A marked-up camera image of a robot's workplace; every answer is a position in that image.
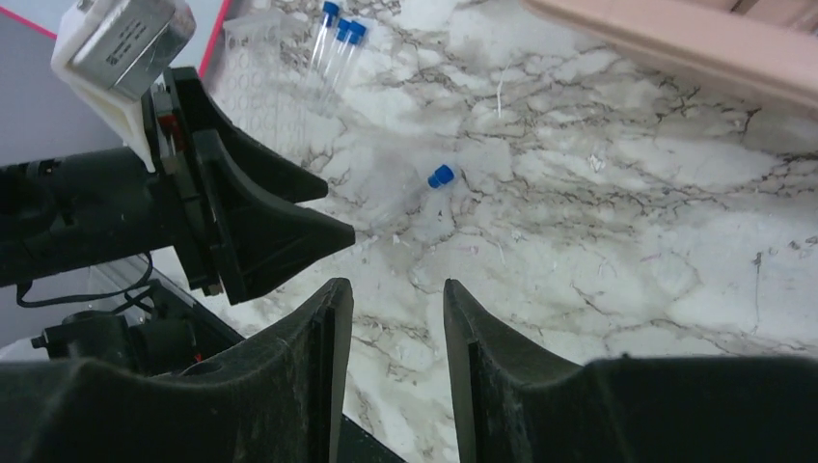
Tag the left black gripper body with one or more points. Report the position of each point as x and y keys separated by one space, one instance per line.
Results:
x=188 y=133

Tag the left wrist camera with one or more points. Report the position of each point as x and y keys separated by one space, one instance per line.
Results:
x=110 y=52

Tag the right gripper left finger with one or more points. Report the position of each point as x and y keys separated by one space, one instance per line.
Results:
x=274 y=397

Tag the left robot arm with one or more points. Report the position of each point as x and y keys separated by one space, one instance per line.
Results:
x=62 y=214

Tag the clear test tube rack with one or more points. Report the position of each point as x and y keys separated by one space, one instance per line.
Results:
x=258 y=84

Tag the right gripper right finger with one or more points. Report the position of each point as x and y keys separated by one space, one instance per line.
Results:
x=515 y=401

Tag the white board with pink frame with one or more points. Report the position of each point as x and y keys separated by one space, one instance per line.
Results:
x=45 y=16

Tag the pink plastic bin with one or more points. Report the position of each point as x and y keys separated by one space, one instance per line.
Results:
x=761 y=51

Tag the black metal base rail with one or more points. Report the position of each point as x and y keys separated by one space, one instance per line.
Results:
x=150 y=327

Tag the blue capped test tube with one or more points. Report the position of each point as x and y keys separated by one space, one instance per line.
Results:
x=323 y=32
x=357 y=33
x=412 y=190
x=335 y=49

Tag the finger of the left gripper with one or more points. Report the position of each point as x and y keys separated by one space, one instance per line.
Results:
x=275 y=239
x=262 y=165

